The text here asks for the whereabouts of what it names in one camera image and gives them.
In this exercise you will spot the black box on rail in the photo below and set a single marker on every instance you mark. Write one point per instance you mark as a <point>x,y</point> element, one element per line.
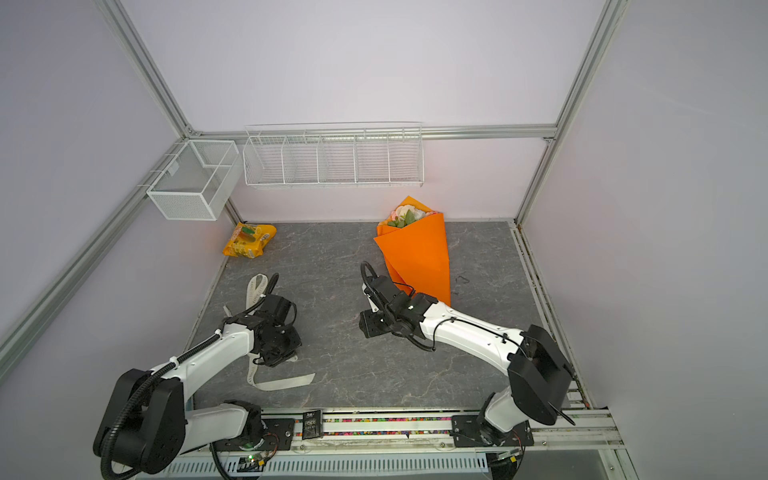
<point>312,425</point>

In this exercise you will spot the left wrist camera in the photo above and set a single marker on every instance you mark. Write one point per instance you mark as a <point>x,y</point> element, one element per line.
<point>278,310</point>

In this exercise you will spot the cream fake rose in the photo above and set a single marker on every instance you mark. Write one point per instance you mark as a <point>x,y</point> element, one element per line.
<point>407,214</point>

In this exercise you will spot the white wire shelf basket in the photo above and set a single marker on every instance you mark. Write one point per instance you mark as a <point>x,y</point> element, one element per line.
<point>334,154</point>

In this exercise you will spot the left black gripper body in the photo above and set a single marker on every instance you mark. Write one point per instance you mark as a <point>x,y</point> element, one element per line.
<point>283,346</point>

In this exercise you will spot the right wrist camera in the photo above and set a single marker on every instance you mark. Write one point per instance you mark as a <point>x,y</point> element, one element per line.
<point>384,294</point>

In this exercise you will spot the white mesh box basket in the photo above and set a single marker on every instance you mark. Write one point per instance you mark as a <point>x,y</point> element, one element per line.
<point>198,180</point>

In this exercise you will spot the white fake rose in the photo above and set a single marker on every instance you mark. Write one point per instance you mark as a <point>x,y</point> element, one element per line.
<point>399,224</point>

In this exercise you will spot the orange wrapping paper sheet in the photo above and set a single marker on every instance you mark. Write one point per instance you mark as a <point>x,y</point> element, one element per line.
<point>417,255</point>

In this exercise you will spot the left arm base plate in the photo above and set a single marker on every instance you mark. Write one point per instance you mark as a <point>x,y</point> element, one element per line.
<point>274,434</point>

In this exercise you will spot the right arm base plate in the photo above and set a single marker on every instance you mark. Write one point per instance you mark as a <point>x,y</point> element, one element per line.
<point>468,431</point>

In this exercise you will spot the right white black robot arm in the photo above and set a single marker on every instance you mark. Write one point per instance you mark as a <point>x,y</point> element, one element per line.
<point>538,373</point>

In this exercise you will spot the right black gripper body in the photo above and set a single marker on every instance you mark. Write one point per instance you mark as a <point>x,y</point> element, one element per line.
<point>377,324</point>

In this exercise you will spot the yellow snack bag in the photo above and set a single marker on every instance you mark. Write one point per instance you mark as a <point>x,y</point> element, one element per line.
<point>249,241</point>

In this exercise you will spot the cream printed ribbon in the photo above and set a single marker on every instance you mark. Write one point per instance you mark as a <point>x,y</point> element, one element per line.
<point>258,287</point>

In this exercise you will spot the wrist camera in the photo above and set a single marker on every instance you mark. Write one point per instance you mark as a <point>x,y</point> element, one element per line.
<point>384,294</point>
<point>278,310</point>

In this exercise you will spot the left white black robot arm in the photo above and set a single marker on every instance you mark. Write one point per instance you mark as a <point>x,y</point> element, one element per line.
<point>146,424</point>

